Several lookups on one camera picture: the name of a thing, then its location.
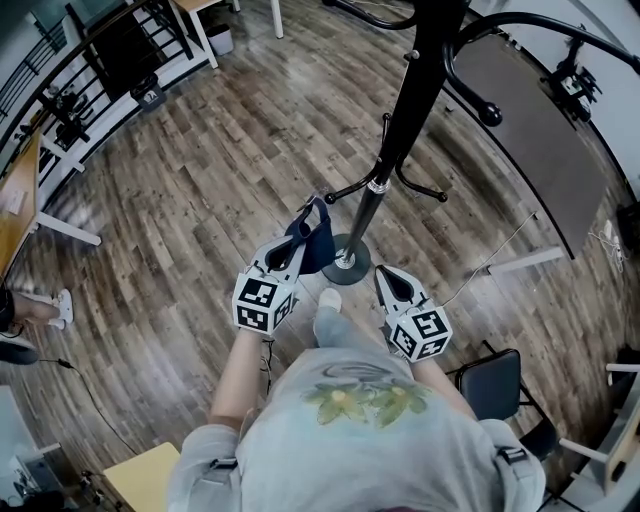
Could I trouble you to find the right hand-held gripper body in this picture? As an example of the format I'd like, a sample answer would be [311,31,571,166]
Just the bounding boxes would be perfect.
[383,298,454,364]

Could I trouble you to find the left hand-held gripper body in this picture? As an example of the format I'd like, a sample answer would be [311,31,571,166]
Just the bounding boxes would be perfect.
[231,263,301,337]

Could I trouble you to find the dark blue cap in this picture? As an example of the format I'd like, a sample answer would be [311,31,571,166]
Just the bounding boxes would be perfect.
[283,196,337,276]

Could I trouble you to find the black metal coat rack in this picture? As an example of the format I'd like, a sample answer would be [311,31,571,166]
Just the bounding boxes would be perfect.
[322,0,640,287]

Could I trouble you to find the person's right forearm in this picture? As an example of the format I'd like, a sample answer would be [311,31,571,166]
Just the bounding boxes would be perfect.
[409,356,477,419]

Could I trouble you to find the person's left forearm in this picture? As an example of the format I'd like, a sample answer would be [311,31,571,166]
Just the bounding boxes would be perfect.
[208,327,272,432]

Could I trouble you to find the person's white shoe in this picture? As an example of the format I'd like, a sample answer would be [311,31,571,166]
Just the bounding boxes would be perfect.
[317,286,343,313]
[47,287,76,333]

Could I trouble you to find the person's grey trouser leg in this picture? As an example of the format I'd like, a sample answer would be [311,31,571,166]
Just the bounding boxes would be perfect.
[311,304,387,362]

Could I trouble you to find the black padded chair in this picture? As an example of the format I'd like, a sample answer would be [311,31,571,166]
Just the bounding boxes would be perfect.
[445,339,559,462]

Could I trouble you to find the person's grey flower-print shirt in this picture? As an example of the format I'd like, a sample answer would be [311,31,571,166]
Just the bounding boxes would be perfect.
[166,346,547,512]

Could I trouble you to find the grey table top right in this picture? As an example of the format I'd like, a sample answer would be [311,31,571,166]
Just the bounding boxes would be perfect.
[442,27,609,276]

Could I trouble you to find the black trash bin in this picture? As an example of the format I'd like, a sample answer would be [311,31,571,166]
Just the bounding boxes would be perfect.
[130,74,169,113]

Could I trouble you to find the white power strip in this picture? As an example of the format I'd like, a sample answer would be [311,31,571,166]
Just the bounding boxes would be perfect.
[589,219,629,274]

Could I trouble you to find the white waste bin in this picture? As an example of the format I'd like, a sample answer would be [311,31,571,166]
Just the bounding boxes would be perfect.
[205,23,236,58]

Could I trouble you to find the wooden desk white legs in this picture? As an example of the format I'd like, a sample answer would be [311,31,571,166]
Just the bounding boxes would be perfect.
[0,131,103,282]

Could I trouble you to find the light wooden table white legs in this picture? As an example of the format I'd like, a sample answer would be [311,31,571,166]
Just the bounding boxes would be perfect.
[169,0,285,70]

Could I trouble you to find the black metal railing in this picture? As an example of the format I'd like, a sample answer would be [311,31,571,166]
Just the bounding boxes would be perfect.
[0,0,194,152]

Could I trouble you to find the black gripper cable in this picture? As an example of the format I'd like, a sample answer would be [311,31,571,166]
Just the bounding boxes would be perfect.
[258,337,276,399]

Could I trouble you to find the white floor cable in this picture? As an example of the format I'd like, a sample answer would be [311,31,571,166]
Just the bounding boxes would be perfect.
[439,211,539,307]

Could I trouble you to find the black floor cable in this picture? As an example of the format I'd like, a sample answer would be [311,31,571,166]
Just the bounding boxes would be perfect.
[36,356,139,454]

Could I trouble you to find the white frame wooden table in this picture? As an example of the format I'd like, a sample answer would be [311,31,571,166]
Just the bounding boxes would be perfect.
[556,361,640,497]

